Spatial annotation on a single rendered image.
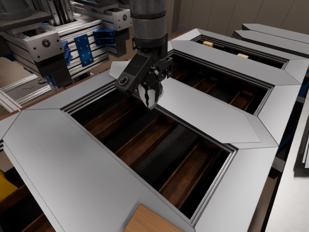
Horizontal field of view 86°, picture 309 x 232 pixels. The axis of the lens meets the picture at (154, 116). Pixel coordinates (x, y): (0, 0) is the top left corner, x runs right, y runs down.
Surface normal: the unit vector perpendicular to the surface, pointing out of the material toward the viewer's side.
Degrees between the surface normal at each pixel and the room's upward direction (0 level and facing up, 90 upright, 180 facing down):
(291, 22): 90
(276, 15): 90
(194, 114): 0
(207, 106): 0
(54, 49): 90
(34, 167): 0
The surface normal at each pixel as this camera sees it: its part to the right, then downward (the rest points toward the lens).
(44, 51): 0.82, 0.42
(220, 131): 0.03, -0.70
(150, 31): 0.13, 0.68
